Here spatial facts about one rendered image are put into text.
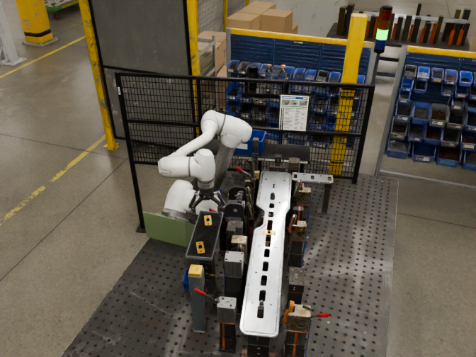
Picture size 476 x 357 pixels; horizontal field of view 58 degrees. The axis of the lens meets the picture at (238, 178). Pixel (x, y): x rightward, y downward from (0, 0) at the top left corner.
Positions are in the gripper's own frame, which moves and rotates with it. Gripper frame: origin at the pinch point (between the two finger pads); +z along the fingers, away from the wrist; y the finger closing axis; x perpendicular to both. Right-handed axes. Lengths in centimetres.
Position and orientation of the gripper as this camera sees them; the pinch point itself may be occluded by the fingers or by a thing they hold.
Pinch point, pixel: (207, 214)
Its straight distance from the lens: 241.8
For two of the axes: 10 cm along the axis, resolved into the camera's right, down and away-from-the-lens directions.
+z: 0.0, 8.2, 5.8
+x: -1.2, -5.7, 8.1
